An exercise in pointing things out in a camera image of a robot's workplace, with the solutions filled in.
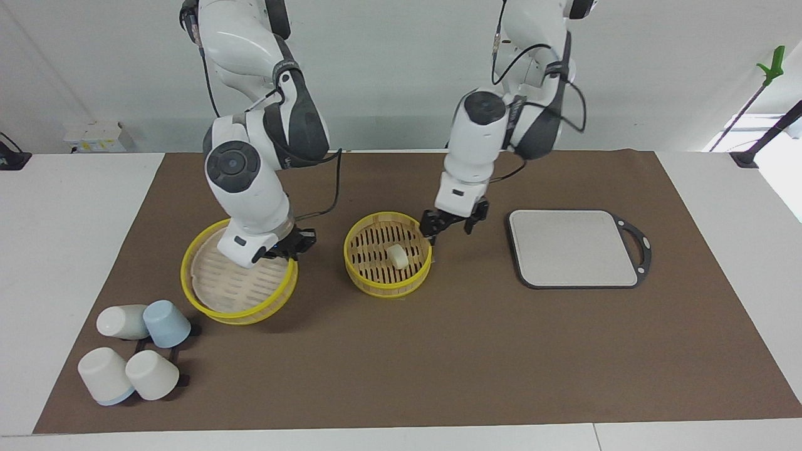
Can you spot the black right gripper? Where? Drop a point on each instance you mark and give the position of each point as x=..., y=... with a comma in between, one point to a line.
x=294, y=241

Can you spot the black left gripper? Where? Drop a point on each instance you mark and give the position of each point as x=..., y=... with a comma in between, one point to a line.
x=454, y=220

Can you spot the white steamed bun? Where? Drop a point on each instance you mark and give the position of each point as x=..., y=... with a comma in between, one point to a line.
x=398, y=257

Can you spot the yellow rimmed steamer lid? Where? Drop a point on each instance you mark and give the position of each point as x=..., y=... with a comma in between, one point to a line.
x=216, y=285

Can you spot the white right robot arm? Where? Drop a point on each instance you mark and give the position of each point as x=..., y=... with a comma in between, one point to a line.
x=241, y=181

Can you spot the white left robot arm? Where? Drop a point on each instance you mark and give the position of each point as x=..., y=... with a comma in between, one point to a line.
x=476, y=144

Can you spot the yellow bamboo steamer basket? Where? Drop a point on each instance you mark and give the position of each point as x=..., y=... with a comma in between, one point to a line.
x=376, y=275

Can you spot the grey white cutting board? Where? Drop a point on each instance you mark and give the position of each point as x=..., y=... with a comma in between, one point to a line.
x=570, y=250

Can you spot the brown table mat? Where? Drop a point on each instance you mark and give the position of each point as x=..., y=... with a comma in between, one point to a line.
x=401, y=363

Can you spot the light blue cup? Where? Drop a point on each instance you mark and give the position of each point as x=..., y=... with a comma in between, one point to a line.
x=168, y=322

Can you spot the white cardboard box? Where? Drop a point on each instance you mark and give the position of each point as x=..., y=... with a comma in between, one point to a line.
x=100, y=136

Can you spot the white cup with blue rim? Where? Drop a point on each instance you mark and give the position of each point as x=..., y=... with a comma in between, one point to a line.
x=103, y=374

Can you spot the black clamp device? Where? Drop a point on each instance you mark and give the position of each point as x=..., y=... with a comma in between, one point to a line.
x=14, y=160

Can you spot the thin dark rod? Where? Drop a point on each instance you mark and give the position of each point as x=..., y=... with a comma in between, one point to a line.
x=739, y=116

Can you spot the green clip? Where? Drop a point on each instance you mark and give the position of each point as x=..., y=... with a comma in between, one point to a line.
x=774, y=66

